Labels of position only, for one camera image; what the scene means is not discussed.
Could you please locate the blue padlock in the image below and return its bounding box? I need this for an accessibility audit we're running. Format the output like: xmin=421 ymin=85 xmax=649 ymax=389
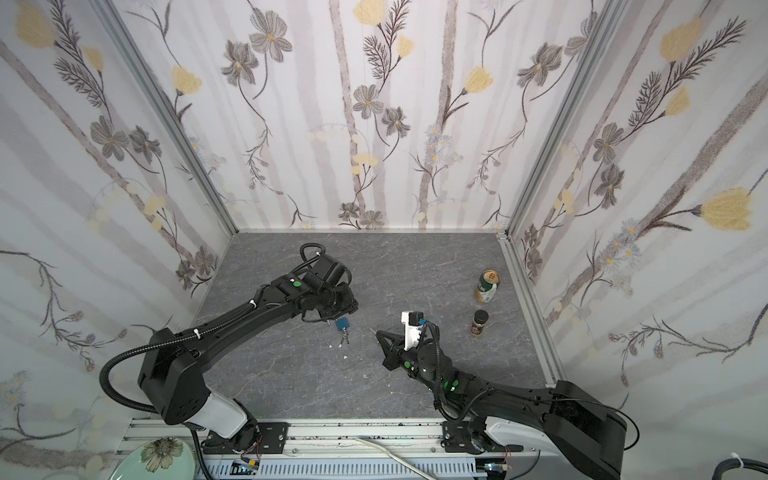
xmin=335 ymin=317 xmax=350 ymax=332

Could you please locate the silver key bunch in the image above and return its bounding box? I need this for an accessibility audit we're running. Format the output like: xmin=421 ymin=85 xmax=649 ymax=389
xmin=339 ymin=329 xmax=350 ymax=347

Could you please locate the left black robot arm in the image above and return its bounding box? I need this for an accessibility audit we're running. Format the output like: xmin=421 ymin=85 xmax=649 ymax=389
xmin=138 ymin=254 xmax=358 ymax=440

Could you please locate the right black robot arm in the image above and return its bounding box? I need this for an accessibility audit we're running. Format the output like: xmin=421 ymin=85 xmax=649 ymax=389
xmin=376 ymin=330 xmax=627 ymax=479

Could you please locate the small dark spice bottle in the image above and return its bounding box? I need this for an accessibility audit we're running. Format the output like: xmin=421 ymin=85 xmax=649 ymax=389
xmin=470 ymin=309 xmax=489 ymax=336

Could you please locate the green beer can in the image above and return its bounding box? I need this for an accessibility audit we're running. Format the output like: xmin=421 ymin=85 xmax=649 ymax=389
xmin=475 ymin=270 xmax=501 ymax=304

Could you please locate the green floral plate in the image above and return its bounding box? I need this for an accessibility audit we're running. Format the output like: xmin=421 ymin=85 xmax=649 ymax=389
xmin=110 ymin=437 xmax=197 ymax=480

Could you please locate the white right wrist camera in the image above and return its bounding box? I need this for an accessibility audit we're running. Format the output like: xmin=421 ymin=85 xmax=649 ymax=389
xmin=401 ymin=311 xmax=426 ymax=351

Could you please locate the white slotted cable duct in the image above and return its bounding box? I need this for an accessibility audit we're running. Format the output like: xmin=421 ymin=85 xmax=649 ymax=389
xmin=206 ymin=457 xmax=487 ymax=479

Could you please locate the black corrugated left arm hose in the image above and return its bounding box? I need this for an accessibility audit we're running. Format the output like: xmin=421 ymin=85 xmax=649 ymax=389
xmin=98 ymin=299 xmax=259 ymax=415

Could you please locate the black cable bottom right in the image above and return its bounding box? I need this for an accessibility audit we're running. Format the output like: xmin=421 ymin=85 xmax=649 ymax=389
xmin=710 ymin=457 xmax=768 ymax=480

